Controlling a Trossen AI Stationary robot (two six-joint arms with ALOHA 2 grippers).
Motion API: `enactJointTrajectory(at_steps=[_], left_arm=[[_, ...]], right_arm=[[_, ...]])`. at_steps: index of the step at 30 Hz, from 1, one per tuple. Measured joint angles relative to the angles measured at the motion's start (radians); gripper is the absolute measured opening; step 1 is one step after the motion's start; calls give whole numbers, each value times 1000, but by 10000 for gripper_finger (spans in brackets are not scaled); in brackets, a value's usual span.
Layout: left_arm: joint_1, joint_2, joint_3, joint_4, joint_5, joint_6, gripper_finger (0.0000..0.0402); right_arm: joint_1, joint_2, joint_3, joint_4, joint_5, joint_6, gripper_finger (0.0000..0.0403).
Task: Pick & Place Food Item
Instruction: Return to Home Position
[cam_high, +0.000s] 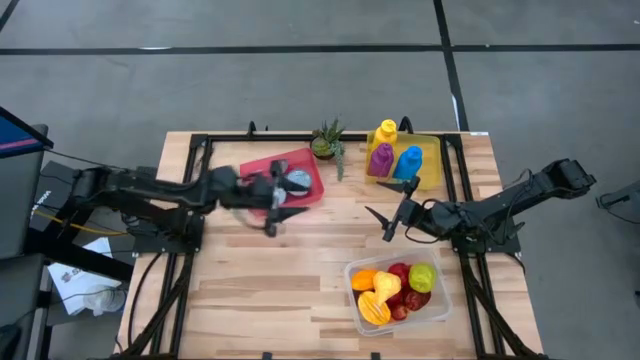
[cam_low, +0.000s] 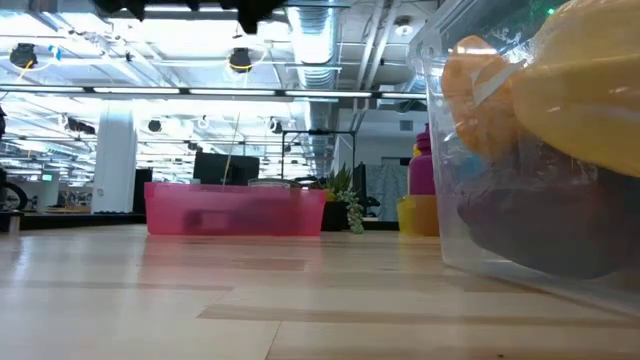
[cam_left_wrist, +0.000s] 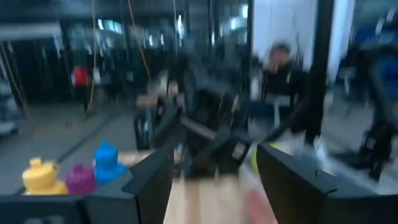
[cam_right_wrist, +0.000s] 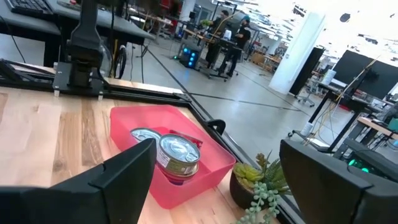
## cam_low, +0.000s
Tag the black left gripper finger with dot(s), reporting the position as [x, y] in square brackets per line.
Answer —
[255, 12]

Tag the black ceiling spotlight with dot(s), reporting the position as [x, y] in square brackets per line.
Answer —
[22, 54]
[240, 59]

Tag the white pillar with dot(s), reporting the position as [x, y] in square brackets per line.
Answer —
[115, 160]

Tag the black background monitor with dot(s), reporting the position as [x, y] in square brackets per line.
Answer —
[225, 167]

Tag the silver tin can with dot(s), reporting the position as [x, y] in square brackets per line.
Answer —
[270, 183]

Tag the green exit sign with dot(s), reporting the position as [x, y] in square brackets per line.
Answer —
[47, 176]

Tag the pink plastic tray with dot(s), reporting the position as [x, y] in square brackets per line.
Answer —
[235, 210]

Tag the potted succulent plant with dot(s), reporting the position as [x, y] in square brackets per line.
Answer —
[345, 200]

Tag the purple squeeze bottle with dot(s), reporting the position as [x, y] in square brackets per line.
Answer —
[422, 165]

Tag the clear plastic container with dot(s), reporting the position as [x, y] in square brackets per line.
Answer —
[500, 225]

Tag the silver ventilation duct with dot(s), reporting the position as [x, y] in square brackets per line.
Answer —
[315, 60]

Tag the black metal stand frame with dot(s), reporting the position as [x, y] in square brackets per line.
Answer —
[320, 132]

